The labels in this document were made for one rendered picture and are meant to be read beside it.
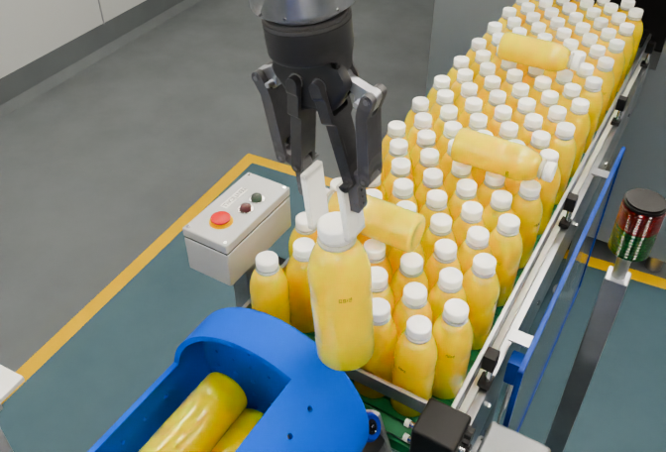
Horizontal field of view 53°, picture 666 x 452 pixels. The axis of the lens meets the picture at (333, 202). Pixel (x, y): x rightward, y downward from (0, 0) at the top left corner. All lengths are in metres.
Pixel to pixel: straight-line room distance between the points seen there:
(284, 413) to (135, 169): 2.63
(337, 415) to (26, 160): 2.92
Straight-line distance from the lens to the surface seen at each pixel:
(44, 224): 3.16
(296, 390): 0.83
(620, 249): 1.14
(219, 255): 1.21
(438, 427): 1.06
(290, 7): 0.53
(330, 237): 0.68
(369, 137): 0.59
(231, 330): 0.87
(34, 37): 4.19
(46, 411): 2.45
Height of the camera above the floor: 1.88
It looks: 39 degrees down
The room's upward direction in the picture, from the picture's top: straight up
